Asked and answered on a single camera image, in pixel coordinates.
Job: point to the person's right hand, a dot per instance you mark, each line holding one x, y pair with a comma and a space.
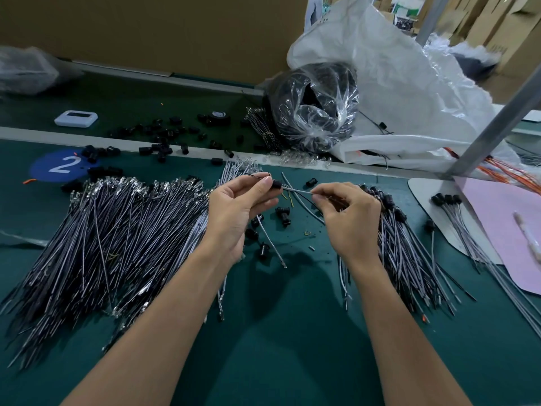
355, 224

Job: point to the person's left hand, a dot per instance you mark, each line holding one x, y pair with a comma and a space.
237, 217

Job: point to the person's left forearm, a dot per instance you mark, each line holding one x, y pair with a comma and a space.
139, 346

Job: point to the person's right forearm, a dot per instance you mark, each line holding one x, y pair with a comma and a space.
406, 342

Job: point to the clear bag with black contents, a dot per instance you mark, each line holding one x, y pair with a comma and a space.
313, 105

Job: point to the pink paper sheet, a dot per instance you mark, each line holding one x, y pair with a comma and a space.
499, 224

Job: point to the large white plastic sack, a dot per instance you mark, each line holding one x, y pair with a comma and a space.
406, 84

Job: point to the white pen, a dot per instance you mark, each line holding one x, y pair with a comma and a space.
528, 237

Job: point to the blue round number sticker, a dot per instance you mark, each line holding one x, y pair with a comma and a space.
59, 165

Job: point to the small white timer device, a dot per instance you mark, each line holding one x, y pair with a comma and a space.
76, 119

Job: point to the brown cardboard panel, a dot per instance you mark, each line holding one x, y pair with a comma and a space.
169, 34

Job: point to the clear plastic strip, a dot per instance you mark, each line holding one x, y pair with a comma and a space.
18, 238

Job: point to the stack of cardboard boxes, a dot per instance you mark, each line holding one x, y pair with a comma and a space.
507, 34

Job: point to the crumpled clear plastic bag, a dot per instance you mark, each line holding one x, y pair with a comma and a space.
30, 70

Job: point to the grey metal frame post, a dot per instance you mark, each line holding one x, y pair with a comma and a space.
494, 127
433, 17

